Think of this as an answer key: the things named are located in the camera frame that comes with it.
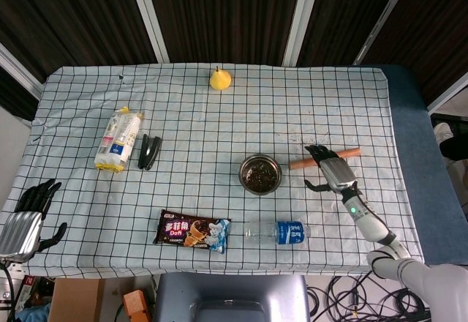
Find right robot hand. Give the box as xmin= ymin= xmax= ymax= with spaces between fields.
xmin=304 ymin=144 xmax=359 ymax=194

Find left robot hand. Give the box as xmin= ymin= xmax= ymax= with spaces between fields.
xmin=0 ymin=178 xmax=68 ymax=263

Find wooden stick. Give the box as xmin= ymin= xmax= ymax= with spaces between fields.
xmin=289 ymin=147 xmax=362 ymax=171

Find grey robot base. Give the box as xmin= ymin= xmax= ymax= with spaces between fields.
xmin=152 ymin=272 xmax=312 ymax=322

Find metal bowl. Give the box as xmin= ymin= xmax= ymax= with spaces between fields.
xmin=239 ymin=154 xmax=284 ymax=196

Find clear water bottle blue label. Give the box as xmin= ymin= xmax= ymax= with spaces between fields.
xmin=243 ymin=220 xmax=313 ymax=246

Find cardboard box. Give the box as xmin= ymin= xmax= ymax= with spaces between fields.
xmin=47 ymin=278 xmax=106 ymax=322

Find white shoe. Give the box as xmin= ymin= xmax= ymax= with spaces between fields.
xmin=433 ymin=122 xmax=457 ymax=143

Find checkered tablecloth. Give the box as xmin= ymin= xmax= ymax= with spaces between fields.
xmin=13 ymin=61 xmax=425 ymax=281

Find white yellow snack bag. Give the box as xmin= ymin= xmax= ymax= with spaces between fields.
xmin=94 ymin=105 xmax=143 ymax=174

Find orange box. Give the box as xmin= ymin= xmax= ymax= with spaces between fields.
xmin=121 ymin=289 xmax=151 ymax=322

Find black stapler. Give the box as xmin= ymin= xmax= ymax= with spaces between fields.
xmin=137 ymin=133 xmax=163 ymax=171

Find yellow pear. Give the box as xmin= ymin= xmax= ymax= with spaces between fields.
xmin=209 ymin=65 xmax=233 ymax=91

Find brown Dofi snack bag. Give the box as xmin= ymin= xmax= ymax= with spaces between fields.
xmin=152 ymin=209 xmax=233 ymax=255

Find black floor cables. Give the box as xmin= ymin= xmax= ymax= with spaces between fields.
xmin=306 ymin=270 xmax=436 ymax=322

